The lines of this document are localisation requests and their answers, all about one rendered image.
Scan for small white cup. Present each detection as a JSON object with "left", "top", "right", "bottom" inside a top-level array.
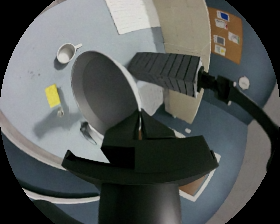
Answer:
[{"left": 58, "top": 106, "right": 64, "bottom": 117}]

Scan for white plate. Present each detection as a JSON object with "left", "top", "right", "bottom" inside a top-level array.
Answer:
[
  {"left": 71, "top": 50, "right": 141, "bottom": 136},
  {"left": 87, "top": 123, "right": 104, "bottom": 146}
]

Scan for white ribbed draining mat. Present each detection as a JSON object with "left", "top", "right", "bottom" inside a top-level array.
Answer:
[{"left": 105, "top": 0, "right": 160, "bottom": 35}]

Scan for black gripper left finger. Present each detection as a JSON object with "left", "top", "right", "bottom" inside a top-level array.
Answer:
[{"left": 103, "top": 108, "right": 139, "bottom": 140}]

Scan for yellow sponge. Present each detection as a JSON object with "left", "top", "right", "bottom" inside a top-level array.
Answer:
[{"left": 45, "top": 84, "right": 60, "bottom": 108}]

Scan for beige tiled splashback wall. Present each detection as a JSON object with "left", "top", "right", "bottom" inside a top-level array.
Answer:
[{"left": 153, "top": 0, "right": 211, "bottom": 124}]

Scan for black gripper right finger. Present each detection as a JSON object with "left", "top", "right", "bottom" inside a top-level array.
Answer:
[{"left": 141, "top": 108, "right": 176, "bottom": 140}]

